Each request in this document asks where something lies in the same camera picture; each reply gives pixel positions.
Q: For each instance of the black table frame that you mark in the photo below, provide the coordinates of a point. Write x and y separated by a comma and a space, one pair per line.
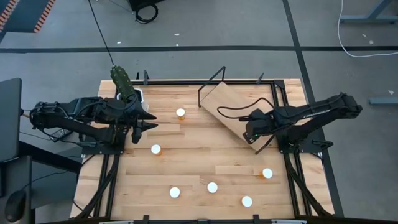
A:
174, 82

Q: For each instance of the dark grey monitor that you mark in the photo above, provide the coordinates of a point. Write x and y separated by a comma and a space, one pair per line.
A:
9, 118

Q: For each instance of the white ball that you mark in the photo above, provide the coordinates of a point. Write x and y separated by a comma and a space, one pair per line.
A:
155, 149
247, 201

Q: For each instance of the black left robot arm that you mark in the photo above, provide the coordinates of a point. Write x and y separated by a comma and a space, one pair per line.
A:
71, 124

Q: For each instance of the dark grey desk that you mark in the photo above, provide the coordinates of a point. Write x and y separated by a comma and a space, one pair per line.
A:
18, 177

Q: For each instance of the grey desk leg frame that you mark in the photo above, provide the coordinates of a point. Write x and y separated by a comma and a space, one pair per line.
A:
367, 19

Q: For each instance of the green cactus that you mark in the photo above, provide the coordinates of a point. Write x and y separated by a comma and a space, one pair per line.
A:
121, 82

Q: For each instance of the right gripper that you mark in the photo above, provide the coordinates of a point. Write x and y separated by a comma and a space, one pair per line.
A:
264, 127

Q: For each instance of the black equipment case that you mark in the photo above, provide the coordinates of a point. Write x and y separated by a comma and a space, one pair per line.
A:
143, 3

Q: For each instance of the black power adapter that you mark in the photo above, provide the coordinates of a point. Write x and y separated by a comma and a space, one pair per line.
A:
62, 134

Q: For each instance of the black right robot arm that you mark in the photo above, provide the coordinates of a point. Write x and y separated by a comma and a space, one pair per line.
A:
326, 112

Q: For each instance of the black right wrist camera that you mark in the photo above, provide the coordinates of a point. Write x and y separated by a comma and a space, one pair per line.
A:
257, 114

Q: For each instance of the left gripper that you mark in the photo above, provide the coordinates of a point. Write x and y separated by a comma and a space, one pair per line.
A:
127, 119

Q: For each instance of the black computer mouse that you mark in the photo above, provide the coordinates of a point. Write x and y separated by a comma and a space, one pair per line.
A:
15, 207

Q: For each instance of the amber medicine bottle white cap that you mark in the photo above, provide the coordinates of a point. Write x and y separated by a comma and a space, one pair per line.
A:
180, 112
212, 187
174, 192
267, 173

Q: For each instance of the grey floor bar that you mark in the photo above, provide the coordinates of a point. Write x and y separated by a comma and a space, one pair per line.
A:
384, 100

